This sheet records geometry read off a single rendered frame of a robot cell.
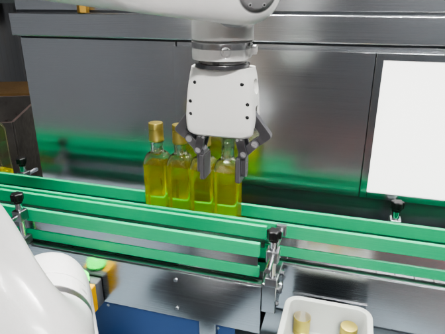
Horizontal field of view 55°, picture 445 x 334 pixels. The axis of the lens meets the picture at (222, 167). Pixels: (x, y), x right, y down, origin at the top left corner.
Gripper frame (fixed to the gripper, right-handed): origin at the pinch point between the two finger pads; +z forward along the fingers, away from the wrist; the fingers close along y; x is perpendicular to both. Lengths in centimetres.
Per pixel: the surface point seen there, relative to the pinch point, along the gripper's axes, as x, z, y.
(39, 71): -45, -5, 67
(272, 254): -13.7, 22.7, -6.1
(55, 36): -45, -14, 60
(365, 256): -26.2, 27.4, -24.0
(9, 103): -241, 60, 264
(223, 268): -16.3, 29.5, 4.6
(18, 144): -175, 71, 200
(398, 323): -24, 41, -33
